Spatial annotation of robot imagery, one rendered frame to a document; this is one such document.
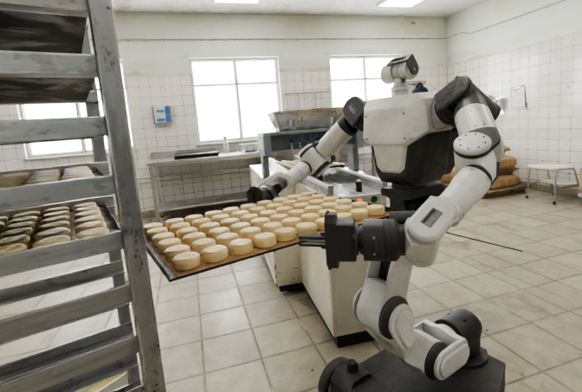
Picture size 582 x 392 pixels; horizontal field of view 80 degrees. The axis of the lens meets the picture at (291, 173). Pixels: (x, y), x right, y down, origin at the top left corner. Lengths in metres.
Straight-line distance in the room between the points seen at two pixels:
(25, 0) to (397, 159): 0.99
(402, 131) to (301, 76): 4.88
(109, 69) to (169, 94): 5.05
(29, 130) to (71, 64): 0.11
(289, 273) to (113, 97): 2.15
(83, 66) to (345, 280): 1.59
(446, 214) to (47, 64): 0.71
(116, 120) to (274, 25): 5.51
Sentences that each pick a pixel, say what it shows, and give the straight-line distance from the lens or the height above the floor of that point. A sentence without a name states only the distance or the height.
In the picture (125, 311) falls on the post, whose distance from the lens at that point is 1.12.
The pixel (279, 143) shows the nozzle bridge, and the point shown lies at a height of 1.10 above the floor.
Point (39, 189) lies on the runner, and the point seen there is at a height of 1.15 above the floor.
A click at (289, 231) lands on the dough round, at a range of 0.78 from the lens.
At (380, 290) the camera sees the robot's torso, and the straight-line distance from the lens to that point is 1.26.
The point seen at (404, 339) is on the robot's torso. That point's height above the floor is 0.49.
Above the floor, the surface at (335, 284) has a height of 0.38.
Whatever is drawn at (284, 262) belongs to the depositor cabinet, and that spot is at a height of 0.26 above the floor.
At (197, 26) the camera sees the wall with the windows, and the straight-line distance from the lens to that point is 5.82.
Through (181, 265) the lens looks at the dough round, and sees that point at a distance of 0.69.
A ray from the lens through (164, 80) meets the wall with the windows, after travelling 5.65.
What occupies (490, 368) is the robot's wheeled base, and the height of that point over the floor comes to 0.17.
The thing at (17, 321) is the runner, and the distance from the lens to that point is 0.65.
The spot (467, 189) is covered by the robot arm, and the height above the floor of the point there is 1.05.
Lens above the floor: 1.21
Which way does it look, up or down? 8 degrees down
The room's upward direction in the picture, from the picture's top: 4 degrees counter-clockwise
